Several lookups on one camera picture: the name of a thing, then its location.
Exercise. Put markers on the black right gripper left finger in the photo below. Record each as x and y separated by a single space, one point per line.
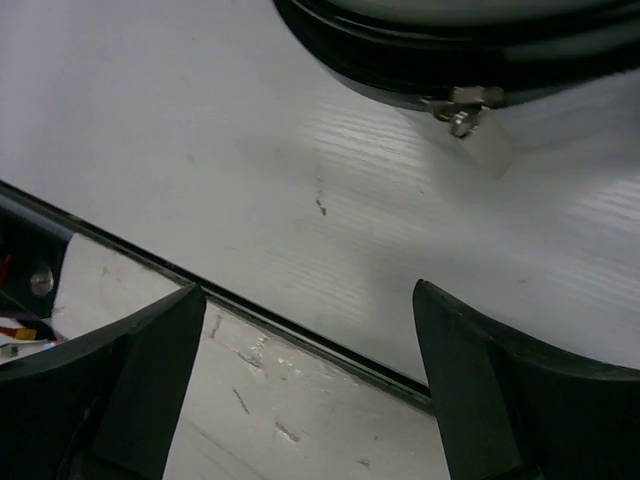
104 405

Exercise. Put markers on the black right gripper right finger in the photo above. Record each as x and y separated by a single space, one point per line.
509 406

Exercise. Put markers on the black space-print kids suitcase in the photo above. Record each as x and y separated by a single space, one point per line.
462 61

